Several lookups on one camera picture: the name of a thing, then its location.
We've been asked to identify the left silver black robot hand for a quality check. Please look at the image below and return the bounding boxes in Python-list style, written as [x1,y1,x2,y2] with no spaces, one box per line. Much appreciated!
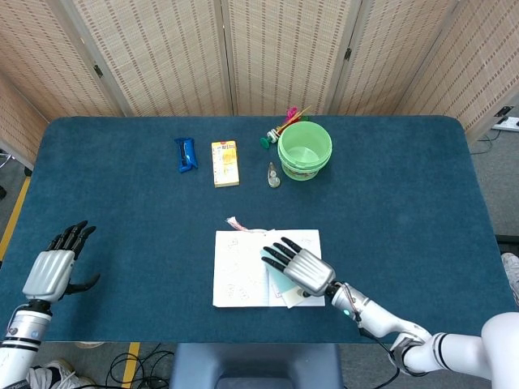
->
[22,220,101,304]

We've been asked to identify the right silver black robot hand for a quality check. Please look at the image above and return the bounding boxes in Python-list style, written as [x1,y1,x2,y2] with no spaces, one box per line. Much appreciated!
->
[261,237,337,299]

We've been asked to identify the teal white bookmark with tassel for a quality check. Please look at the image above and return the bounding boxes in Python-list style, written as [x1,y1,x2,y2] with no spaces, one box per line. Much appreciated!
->
[225,216,312,310]

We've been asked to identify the white stamped exercise book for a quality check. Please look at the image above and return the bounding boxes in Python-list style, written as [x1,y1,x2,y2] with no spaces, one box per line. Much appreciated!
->
[212,229,327,308]

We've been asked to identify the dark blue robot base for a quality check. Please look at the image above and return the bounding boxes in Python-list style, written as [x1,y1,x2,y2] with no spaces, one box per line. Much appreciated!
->
[169,343,344,389]

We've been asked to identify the white shoe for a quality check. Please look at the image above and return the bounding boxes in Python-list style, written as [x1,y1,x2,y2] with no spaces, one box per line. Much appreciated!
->
[500,252,519,308]
[26,359,97,389]

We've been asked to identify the blue felt table cover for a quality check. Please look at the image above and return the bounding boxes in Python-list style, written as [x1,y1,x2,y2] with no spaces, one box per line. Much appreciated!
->
[0,115,514,344]

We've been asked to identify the green plastic bucket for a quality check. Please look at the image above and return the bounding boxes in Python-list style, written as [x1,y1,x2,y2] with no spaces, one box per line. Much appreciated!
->
[277,121,333,180]

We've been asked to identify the yellow cardboard box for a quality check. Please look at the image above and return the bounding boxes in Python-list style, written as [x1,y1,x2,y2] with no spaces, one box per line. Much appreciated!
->
[211,140,241,189]

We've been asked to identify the colourful toy with green cap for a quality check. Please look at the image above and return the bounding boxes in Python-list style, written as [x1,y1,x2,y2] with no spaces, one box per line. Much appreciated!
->
[259,125,285,149]

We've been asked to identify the pink yellow stick toy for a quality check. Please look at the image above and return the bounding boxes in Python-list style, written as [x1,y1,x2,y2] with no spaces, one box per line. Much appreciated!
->
[283,105,313,125]

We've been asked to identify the blue snack packet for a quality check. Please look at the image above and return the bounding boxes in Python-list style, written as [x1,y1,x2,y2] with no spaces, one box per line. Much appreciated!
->
[174,137,200,174]

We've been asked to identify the woven folding screen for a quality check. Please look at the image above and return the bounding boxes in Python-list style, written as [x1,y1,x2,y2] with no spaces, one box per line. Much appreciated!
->
[0,0,519,169]

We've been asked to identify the white power strip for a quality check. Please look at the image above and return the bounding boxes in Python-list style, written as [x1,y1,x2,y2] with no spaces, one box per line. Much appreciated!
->
[491,116,519,132]

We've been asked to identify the black floor cables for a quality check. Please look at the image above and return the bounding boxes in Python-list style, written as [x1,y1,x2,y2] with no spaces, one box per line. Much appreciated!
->
[105,344,176,389]

